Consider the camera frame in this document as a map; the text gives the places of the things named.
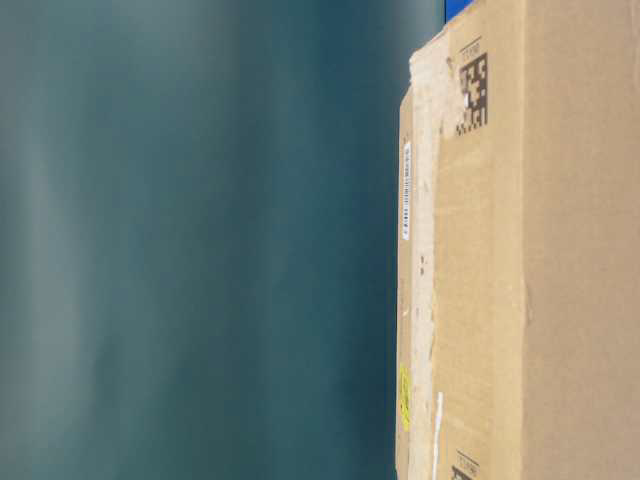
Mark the brown cardboard box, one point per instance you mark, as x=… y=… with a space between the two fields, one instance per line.
x=536 y=281

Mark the blue table cloth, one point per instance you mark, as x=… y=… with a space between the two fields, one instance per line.
x=454 y=7

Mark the beige masking tape strip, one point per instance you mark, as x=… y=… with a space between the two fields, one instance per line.
x=437 y=106

